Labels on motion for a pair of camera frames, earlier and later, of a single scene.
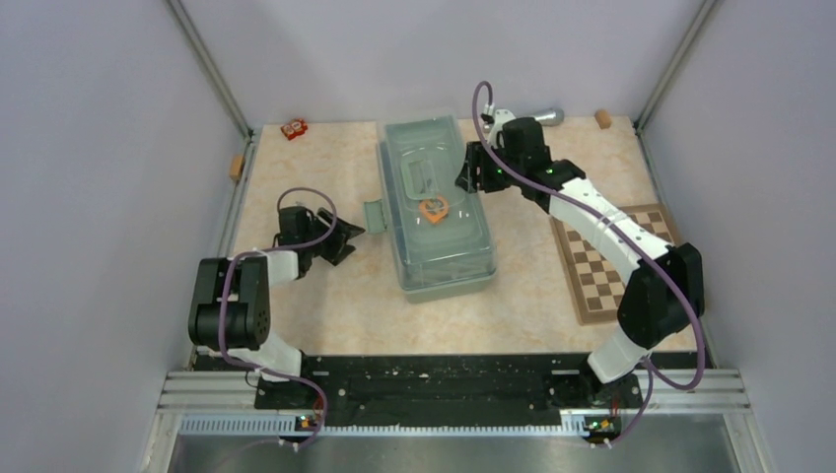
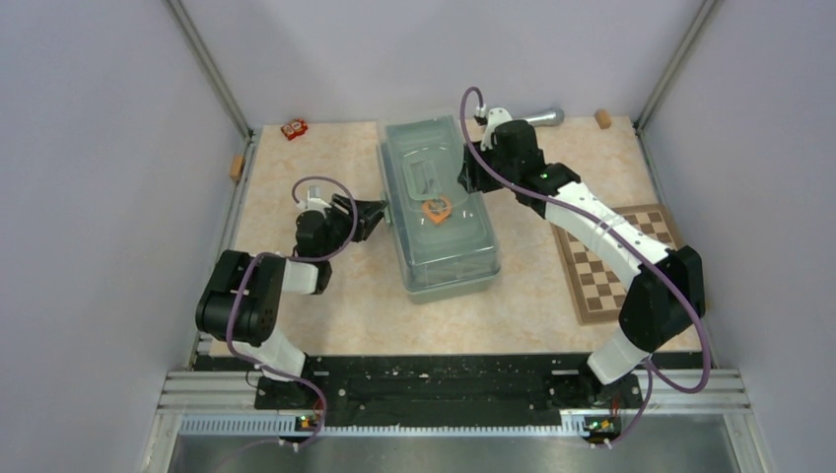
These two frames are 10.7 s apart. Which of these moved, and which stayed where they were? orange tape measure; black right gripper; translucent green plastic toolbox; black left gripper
Moved: black left gripper
Stayed: black right gripper; orange tape measure; translucent green plastic toolbox
